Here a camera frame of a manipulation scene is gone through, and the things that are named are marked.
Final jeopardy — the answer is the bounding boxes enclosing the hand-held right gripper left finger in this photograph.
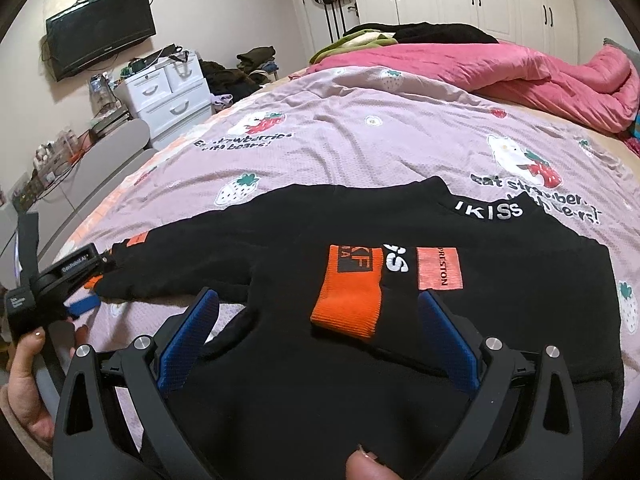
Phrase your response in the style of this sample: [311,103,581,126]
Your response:
[52,287,221,480]

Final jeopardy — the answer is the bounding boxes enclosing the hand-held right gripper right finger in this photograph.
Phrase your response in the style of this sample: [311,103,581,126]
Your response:
[417,290,586,480]

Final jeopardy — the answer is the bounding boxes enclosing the black sweater with orange cuffs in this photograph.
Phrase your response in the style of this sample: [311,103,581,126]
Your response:
[95,176,626,480]

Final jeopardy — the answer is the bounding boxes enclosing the pile of black clothes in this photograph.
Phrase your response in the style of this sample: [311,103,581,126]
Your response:
[199,60,261,106]

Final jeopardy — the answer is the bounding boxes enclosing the olive folded clothes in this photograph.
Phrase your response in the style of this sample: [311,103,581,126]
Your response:
[236,46,277,73]

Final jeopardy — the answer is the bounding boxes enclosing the person's left hand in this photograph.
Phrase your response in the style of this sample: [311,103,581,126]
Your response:
[0,326,92,443]

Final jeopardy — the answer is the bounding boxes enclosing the person's right hand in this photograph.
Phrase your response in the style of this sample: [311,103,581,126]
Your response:
[345,449,398,480]

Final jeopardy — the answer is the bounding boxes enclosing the white drawer cabinet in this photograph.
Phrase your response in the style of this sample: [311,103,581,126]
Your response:
[115,52,213,148]

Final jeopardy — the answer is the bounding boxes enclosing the pink strawberry printed blanket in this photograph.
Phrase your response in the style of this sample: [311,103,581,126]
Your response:
[65,67,640,431]

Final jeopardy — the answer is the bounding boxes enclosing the pink quilt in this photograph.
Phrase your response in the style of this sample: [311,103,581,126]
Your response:
[305,42,640,133]

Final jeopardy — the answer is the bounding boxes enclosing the colourful striped cloth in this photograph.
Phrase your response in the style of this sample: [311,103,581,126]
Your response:
[620,110,640,157]

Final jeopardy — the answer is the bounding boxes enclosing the black cloth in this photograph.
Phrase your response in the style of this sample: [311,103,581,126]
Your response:
[345,21,501,45]

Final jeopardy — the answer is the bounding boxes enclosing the green blanket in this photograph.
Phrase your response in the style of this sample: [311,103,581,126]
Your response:
[310,30,398,63]

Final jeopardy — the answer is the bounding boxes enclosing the grey headboard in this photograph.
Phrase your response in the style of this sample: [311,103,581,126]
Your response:
[602,37,640,71]

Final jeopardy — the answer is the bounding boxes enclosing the black wall television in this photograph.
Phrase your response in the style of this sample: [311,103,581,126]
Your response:
[45,0,157,82]

